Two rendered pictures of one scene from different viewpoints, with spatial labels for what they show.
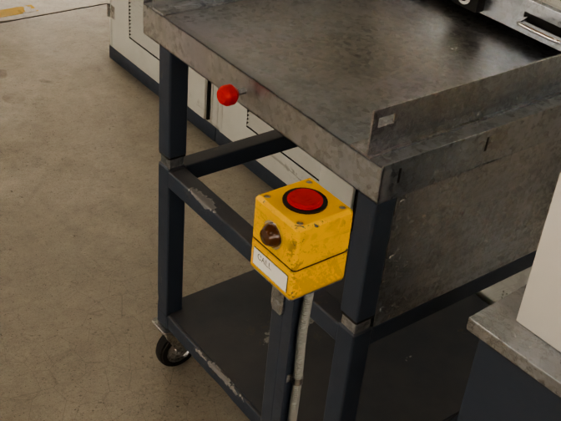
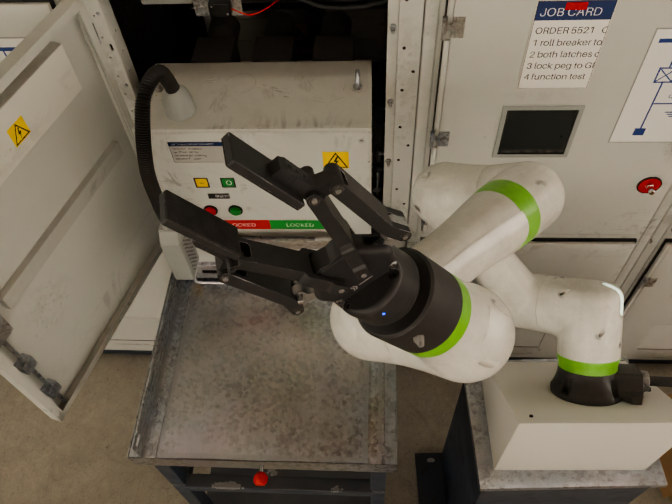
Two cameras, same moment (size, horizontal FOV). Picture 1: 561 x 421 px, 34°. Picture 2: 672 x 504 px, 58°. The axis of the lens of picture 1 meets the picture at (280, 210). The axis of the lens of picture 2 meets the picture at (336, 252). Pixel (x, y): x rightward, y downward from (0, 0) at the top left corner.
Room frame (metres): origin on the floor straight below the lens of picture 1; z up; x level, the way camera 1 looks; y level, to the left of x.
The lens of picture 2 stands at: (0.78, 0.23, 2.24)
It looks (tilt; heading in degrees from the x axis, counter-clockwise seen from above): 54 degrees down; 316
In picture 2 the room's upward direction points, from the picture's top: 4 degrees counter-clockwise
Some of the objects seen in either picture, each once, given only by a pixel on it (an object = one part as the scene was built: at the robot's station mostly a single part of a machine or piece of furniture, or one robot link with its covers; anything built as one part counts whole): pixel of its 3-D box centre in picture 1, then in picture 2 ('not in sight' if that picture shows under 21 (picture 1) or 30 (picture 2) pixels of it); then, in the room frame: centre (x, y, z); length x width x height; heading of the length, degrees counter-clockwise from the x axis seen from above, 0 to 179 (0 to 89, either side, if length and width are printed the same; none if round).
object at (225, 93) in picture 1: (232, 93); (261, 475); (1.23, 0.09, 0.82); 0.04 x 0.03 x 0.03; 130
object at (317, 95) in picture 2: not in sight; (276, 131); (1.73, -0.50, 1.15); 0.51 x 0.50 x 0.48; 130
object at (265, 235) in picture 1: (268, 235); not in sight; (0.80, 0.01, 0.87); 0.03 x 0.01 x 0.03; 40
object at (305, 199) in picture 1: (305, 202); not in sight; (0.83, -0.03, 0.90); 0.04 x 0.04 x 0.02
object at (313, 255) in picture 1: (300, 237); not in sight; (0.83, -0.03, 0.85); 0.08 x 0.08 x 0.10; 40
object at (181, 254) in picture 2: not in sight; (179, 246); (1.68, -0.12, 1.09); 0.08 x 0.05 x 0.17; 130
